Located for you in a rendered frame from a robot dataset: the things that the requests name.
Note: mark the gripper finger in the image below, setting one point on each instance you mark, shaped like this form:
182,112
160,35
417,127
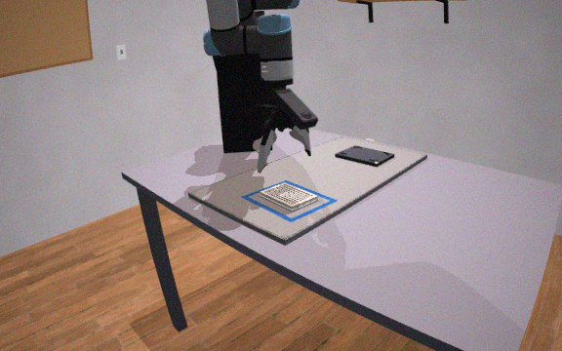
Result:
263,145
303,137

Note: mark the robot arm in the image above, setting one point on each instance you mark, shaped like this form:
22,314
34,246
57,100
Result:
228,36

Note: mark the blue rectangular tape outline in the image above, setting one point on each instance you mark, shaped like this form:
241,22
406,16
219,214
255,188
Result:
284,216

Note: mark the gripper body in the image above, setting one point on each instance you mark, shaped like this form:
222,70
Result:
268,106

